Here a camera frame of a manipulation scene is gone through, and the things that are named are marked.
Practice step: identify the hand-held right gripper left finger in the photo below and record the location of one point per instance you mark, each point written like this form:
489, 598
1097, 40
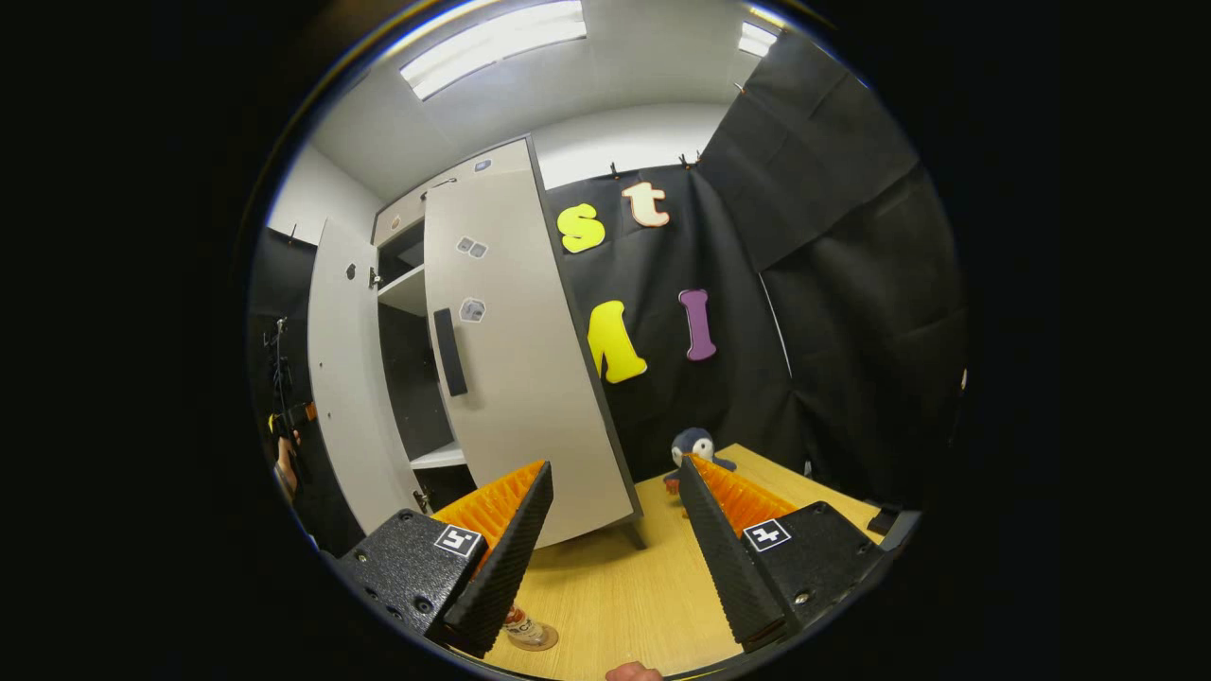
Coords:
506, 567

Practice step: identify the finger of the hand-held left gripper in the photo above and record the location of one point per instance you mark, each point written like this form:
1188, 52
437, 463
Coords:
305, 412

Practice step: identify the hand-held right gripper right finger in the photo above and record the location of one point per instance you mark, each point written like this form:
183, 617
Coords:
733, 567

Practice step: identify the grey cabinet door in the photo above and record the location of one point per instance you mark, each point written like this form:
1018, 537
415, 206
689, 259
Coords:
520, 426
350, 378

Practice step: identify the grey cabinet with shelves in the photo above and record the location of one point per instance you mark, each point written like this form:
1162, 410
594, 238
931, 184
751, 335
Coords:
412, 288

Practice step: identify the grey cabinet drawer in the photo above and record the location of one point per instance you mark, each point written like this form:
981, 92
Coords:
511, 156

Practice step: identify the penguin plush toy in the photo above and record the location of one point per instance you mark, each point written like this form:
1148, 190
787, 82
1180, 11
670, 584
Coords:
698, 445

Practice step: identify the black backdrop cloth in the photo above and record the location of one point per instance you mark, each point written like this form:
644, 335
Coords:
833, 284

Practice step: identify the long ceiling light panel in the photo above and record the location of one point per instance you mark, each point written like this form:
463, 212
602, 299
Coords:
492, 43

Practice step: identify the small ceiling light panel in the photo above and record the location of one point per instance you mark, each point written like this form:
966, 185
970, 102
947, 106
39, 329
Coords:
757, 38

